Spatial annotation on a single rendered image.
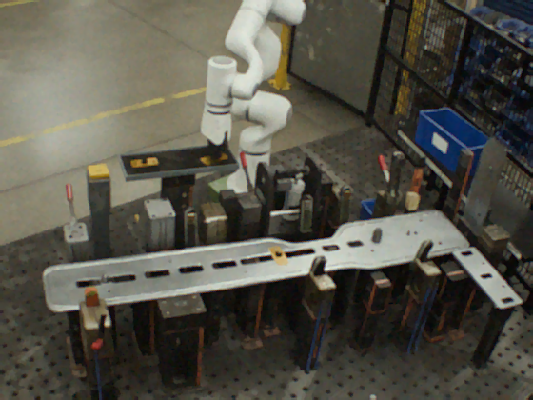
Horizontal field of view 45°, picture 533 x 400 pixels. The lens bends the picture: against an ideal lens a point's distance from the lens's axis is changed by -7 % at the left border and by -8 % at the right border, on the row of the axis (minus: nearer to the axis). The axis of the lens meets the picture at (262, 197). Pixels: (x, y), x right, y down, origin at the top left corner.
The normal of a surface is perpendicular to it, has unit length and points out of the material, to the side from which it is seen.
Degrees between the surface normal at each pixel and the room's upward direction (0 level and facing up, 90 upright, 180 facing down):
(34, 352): 0
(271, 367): 0
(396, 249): 0
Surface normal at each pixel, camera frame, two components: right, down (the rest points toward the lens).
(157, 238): 0.34, 0.55
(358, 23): -0.77, 0.28
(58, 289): 0.11, -0.83
